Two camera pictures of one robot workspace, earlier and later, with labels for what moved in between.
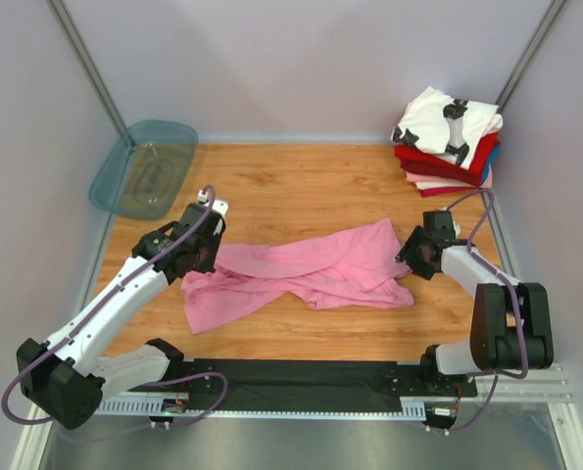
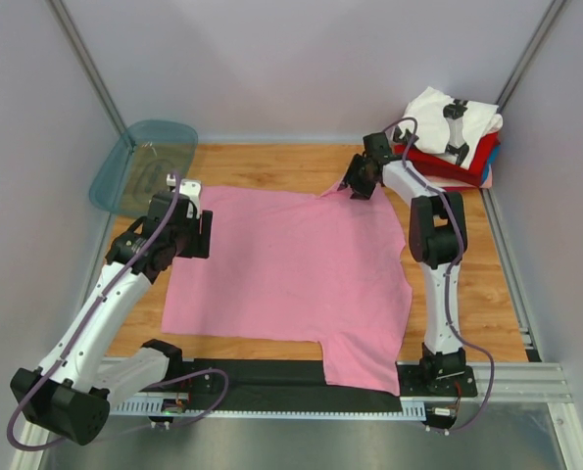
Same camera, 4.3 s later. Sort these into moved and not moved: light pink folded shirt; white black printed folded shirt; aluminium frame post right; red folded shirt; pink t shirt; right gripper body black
Moved: pink t shirt; right gripper body black
Not moved: aluminium frame post right; red folded shirt; white black printed folded shirt; light pink folded shirt
